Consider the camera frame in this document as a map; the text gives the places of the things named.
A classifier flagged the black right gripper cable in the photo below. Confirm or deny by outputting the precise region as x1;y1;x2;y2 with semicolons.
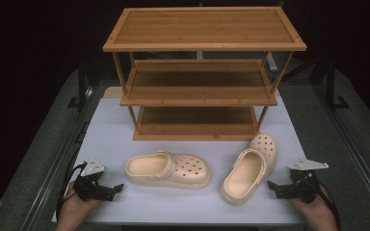
308;175;342;231

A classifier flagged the black metal stand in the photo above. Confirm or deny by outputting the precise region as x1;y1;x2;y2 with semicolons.
66;59;94;112
325;59;351;111

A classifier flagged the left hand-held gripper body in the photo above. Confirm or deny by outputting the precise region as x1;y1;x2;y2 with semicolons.
72;156;116;203

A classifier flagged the metal frame rail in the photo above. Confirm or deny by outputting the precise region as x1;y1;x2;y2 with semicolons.
18;86;105;231
311;84;370;222

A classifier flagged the white stand leg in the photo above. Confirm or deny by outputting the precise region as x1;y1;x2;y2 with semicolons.
265;52;279;72

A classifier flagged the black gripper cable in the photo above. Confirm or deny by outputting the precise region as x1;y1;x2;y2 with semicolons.
308;175;342;231
55;161;89;223

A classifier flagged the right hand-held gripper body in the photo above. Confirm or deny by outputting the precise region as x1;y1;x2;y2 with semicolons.
281;158;330;205

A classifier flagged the beige clog shoe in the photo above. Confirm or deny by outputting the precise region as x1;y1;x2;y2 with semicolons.
220;133;278;206
124;150;212;190

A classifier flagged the wooden three-tier shoe rack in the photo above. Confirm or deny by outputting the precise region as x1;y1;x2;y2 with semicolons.
102;6;308;142

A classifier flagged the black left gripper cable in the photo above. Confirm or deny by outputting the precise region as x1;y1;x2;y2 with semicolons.
55;161;89;223

